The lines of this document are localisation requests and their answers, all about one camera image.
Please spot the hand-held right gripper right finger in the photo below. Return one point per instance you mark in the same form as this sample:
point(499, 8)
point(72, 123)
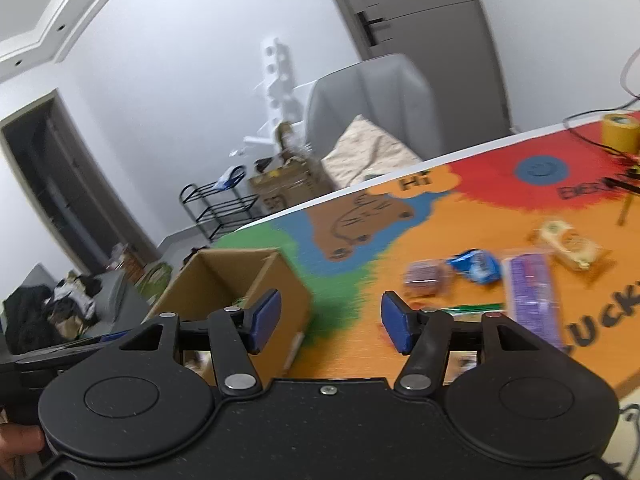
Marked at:
point(397, 322)

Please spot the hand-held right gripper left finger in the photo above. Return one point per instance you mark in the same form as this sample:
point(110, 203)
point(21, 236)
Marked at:
point(265, 320)

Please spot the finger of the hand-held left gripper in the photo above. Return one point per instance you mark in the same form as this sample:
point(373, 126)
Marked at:
point(75, 349)

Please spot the pink snack packet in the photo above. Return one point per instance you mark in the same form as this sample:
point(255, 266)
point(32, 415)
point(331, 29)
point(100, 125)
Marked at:
point(425, 278)

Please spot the white black-label snack packet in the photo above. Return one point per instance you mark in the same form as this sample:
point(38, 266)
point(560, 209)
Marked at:
point(462, 363)

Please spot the blue snack packet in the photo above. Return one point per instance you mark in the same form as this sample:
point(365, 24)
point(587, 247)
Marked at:
point(475, 266)

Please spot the long purple snack packet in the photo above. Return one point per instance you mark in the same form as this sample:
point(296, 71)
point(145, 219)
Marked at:
point(534, 300)

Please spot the person's left hand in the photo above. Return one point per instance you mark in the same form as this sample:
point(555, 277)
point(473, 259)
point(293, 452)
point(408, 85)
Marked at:
point(20, 440)

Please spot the pile of clothes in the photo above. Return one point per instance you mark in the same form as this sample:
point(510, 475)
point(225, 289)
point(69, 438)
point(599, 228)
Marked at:
point(55, 310)

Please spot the grey sofa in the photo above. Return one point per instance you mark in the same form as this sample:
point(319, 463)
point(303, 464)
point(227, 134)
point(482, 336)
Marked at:
point(115, 305)

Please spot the green slipper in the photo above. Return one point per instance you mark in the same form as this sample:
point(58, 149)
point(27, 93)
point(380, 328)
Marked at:
point(156, 280)

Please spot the colourful cat printed mat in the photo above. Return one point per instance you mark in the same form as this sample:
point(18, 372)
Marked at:
point(450, 210)

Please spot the cluttered brown cardboard box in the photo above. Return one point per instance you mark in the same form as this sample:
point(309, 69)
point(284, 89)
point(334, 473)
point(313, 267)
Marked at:
point(290, 182)

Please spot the blue white cloth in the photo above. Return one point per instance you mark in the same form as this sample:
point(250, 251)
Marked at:
point(231, 177)

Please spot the dotted cream cushion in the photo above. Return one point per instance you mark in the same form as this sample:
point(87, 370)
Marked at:
point(367, 152)

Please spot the white holed rack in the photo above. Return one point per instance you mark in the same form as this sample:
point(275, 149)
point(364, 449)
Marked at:
point(277, 90)

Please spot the grey upholstered chair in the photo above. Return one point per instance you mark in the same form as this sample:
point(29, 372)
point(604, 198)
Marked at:
point(380, 90)

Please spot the grey door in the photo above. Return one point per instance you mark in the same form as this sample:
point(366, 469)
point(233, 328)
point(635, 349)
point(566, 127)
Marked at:
point(425, 50)

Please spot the yellow tape roll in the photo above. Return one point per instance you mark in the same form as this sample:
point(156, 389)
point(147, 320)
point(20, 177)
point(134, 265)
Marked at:
point(620, 132)

